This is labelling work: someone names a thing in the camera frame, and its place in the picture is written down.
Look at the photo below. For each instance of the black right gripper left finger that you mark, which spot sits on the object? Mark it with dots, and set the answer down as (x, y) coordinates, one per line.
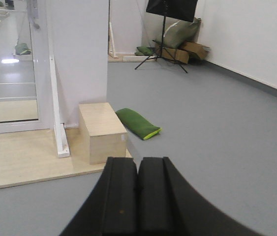
(110, 209)

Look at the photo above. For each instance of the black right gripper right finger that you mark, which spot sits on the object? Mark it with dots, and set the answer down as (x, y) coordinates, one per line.
(169, 206)

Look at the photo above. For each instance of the white framed sliding glass door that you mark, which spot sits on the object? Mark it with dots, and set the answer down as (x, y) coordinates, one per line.
(25, 84)

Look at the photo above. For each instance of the grey metal door handle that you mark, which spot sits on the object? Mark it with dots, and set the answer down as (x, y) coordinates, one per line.
(32, 11)

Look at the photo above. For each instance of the white wooden support brace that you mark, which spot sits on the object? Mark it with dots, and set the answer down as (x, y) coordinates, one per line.
(59, 130)

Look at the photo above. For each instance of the green sandbag on floor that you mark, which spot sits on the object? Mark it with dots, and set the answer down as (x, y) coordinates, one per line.
(137, 124)

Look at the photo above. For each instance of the light wooden floor platform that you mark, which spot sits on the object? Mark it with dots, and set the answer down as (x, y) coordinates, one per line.
(31, 156)

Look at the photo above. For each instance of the brown cardboard box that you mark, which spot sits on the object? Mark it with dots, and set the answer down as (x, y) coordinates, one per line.
(186, 51)

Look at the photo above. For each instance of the olive green large bag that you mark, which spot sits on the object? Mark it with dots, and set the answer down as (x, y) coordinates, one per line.
(180, 31)

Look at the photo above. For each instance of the black music stand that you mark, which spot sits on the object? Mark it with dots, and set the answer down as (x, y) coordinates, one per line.
(177, 15)

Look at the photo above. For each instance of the green sandbag by wall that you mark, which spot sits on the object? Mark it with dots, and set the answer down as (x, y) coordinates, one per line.
(144, 51)

